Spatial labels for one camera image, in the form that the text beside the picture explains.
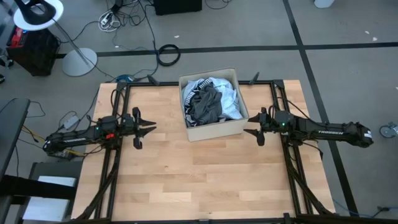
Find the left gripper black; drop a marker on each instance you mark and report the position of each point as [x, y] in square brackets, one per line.
[129, 126]

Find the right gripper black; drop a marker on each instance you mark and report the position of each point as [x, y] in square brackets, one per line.
[269, 124]

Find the light blue shirt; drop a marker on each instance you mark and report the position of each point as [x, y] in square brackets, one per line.
[230, 99]

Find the beige fabric storage box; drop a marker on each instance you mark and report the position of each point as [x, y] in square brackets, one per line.
[217, 132]

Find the grey Puma underwear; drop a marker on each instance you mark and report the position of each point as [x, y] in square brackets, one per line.
[206, 107]

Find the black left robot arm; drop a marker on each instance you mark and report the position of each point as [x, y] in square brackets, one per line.
[71, 140]

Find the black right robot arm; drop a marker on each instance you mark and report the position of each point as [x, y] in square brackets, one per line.
[329, 132]

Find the grey power adapter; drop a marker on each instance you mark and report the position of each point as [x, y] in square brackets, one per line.
[71, 122]

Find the black power adapter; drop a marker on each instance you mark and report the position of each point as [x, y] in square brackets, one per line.
[62, 156]

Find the white floor lamp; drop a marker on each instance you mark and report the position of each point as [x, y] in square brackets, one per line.
[79, 62]

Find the grey cabinet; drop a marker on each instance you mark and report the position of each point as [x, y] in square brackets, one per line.
[56, 168]

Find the white power strip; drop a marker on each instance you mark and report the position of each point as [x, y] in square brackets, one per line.
[105, 19]

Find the black box on floor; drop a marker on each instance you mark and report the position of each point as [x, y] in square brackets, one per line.
[177, 7]

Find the black crossbar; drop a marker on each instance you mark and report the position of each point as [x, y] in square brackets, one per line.
[37, 189]

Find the white sheet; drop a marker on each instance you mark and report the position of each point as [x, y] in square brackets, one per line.
[46, 210]

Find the black storage crate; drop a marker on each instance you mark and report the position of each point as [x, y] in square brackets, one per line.
[37, 53]

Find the grey caster wheel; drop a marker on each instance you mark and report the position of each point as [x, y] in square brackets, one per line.
[387, 131]

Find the black desk top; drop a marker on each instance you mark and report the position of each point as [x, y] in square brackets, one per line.
[12, 124]

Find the white floor object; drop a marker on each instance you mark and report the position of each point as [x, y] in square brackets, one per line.
[323, 3]

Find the red black device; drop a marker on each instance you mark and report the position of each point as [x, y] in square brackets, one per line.
[17, 35]

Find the black frame clamp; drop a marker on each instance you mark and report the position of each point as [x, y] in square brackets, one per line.
[153, 80]
[254, 77]

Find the black aluminium table frame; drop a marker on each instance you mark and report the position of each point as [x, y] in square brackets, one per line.
[121, 85]

